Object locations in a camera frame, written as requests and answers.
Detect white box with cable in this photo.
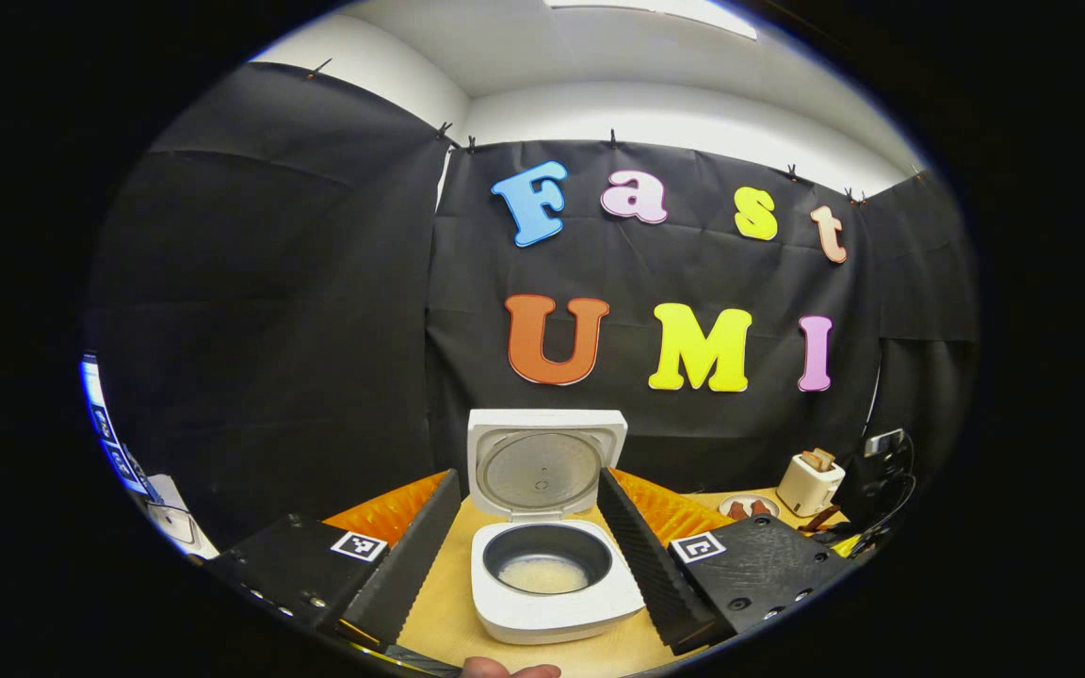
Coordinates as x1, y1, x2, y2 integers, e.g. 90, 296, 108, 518
142, 474, 220, 561

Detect white round plate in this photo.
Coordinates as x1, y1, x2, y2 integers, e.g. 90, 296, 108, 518
718, 493, 781, 522

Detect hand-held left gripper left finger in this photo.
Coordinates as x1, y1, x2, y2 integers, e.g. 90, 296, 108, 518
203, 469, 464, 655

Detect large ceiling light panel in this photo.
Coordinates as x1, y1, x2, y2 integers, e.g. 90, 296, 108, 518
542, 0, 758, 40

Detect white toaster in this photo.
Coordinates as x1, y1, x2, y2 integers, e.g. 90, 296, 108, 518
776, 448, 847, 518

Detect black backdrop cloth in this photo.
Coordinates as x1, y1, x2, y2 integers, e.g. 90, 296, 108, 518
81, 61, 981, 547

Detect white rice portion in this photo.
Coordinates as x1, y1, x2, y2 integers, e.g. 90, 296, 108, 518
498, 556, 591, 595

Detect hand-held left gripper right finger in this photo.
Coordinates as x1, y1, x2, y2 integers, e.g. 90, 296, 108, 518
597, 466, 859, 657

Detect white rice cooker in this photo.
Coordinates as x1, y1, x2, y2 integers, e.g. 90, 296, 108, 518
465, 408, 647, 646

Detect blue lit monitor screen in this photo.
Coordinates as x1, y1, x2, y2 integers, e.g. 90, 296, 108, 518
79, 356, 153, 495

